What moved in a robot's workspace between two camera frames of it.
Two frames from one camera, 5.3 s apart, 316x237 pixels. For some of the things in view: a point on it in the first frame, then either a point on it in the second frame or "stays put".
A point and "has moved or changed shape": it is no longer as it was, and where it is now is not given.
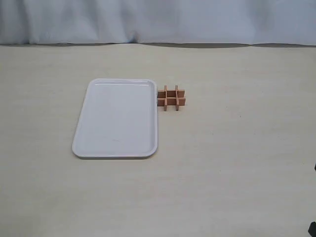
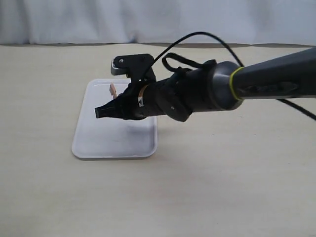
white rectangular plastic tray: [118, 119] stays put
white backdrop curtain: [241, 22] stays put
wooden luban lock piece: [166, 89] has moved or changed shape
